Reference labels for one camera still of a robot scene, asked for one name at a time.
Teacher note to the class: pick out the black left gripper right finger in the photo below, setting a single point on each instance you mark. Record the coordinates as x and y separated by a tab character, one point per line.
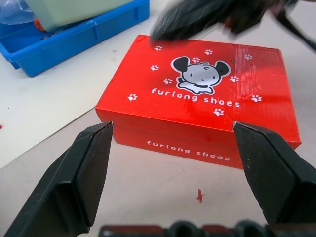
276	177

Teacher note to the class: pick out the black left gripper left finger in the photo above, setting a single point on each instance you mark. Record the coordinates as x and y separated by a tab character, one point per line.
61	192

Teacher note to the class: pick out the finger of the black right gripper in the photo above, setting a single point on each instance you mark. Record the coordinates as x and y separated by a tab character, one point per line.
187	19

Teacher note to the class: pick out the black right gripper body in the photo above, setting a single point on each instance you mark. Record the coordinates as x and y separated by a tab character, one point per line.
256	12

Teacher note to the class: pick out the red white cardboard box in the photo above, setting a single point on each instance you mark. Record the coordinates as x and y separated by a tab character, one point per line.
172	116

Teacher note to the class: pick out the pale green plastic bin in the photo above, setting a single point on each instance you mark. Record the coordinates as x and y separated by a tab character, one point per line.
74	12

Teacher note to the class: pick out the blue plastic tray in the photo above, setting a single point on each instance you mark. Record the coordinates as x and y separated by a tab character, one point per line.
61	49

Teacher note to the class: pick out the small orange object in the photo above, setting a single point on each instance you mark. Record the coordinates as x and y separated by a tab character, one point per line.
39	24

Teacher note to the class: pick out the clear plastic bag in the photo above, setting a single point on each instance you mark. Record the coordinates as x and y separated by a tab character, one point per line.
12	12

